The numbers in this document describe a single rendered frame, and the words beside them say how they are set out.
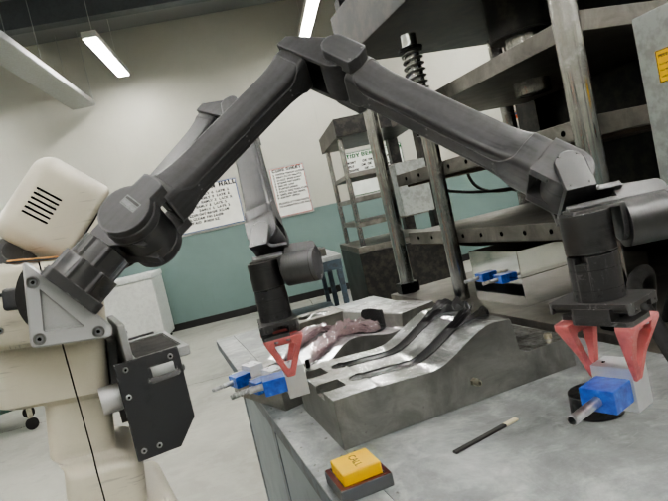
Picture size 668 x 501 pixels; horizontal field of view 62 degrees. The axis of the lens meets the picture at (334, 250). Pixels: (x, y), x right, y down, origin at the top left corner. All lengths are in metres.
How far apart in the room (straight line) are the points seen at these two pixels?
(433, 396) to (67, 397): 0.62
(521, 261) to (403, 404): 0.88
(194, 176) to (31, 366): 0.40
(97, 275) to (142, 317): 6.79
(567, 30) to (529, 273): 0.74
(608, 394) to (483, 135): 0.34
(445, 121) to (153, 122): 7.80
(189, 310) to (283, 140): 2.82
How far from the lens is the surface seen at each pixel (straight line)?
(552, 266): 1.87
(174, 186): 0.82
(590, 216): 0.69
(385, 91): 0.83
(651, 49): 1.45
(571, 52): 1.43
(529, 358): 1.15
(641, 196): 0.73
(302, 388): 1.00
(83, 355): 1.00
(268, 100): 0.88
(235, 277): 8.25
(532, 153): 0.74
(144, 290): 7.55
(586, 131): 1.42
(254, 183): 1.11
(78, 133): 8.69
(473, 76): 1.89
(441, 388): 1.06
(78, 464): 1.02
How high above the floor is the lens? 1.21
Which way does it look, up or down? 4 degrees down
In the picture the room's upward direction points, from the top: 13 degrees counter-clockwise
